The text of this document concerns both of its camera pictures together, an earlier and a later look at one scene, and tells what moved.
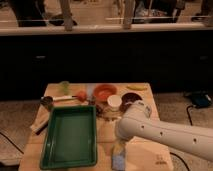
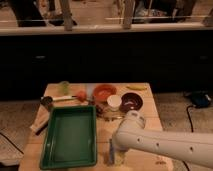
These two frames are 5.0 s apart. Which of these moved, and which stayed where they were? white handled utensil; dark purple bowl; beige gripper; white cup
Moved: beige gripper
Stayed: white cup; white handled utensil; dark purple bowl
